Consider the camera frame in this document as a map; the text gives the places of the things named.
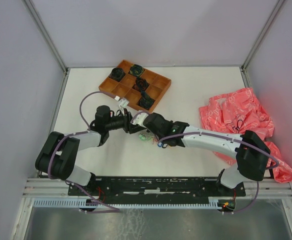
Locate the pink patterned cloth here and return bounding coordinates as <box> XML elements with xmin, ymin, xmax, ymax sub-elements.
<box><xmin>198</xmin><ymin>87</ymin><xmax>292</xmax><ymax>184</ymax></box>

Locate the orange flower rolled cloth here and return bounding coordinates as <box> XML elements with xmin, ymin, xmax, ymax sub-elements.
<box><xmin>134</xmin><ymin>77</ymin><xmax>149</xmax><ymax>92</ymax></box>

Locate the wooden compartment tray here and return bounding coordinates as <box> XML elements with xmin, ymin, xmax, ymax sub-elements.
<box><xmin>98</xmin><ymin>60</ymin><xmax>172</xmax><ymax>113</ymax></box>

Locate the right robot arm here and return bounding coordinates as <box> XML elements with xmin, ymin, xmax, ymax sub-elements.
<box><xmin>142</xmin><ymin>113</ymin><xmax>271</xmax><ymax>196</ymax></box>

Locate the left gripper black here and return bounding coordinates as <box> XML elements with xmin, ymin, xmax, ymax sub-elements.
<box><xmin>105</xmin><ymin>108</ymin><xmax>146</xmax><ymax>135</ymax></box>

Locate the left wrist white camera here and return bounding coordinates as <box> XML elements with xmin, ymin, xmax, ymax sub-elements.
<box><xmin>114</xmin><ymin>95</ymin><xmax>130</xmax><ymax>109</ymax></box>

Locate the purple cable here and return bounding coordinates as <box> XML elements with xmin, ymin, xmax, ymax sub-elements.
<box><xmin>157</xmin><ymin>131</ymin><xmax>280</xmax><ymax>214</ymax></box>
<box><xmin>46</xmin><ymin>91</ymin><xmax>122</xmax><ymax>214</ymax></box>

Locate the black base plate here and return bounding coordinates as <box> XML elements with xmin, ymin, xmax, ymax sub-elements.
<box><xmin>67</xmin><ymin>175</ymin><xmax>247</xmax><ymax>203</ymax></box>

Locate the dark floral rolled cloth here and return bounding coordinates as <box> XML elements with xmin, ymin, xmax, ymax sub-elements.
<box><xmin>109</xmin><ymin>67</ymin><xmax>126</xmax><ymax>82</ymax></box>

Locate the green leaf rolled cloth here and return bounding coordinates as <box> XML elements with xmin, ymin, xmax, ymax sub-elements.
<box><xmin>138</xmin><ymin>91</ymin><xmax>155</xmax><ymax>110</ymax></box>

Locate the grey cable duct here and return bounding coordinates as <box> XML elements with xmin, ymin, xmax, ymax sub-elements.
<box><xmin>33</xmin><ymin>196</ymin><xmax>234</xmax><ymax>209</ymax></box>

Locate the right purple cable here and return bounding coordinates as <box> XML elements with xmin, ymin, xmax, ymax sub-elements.
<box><xmin>157</xmin><ymin>131</ymin><xmax>280</xmax><ymax>214</ymax></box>

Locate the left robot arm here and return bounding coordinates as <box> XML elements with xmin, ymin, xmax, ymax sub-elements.
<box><xmin>35</xmin><ymin>105</ymin><xmax>144</xmax><ymax>195</ymax></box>

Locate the dark green rolled cloth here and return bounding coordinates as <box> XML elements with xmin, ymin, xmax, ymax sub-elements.
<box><xmin>129</xmin><ymin>64</ymin><xmax>144</xmax><ymax>78</ymax></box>

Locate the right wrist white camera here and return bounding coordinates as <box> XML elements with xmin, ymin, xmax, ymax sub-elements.
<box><xmin>130</xmin><ymin>111</ymin><xmax>150</xmax><ymax>127</ymax></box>

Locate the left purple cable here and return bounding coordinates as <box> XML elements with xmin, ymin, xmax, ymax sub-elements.
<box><xmin>46</xmin><ymin>91</ymin><xmax>122</xmax><ymax>214</ymax></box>

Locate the wrist white camera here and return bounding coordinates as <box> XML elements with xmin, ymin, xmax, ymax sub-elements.
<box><xmin>130</xmin><ymin>111</ymin><xmax>150</xmax><ymax>127</ymax></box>
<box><xmin>114</xmin><ymin>95</ymin><xmax>130</xmax><ymax>109</ymax></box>

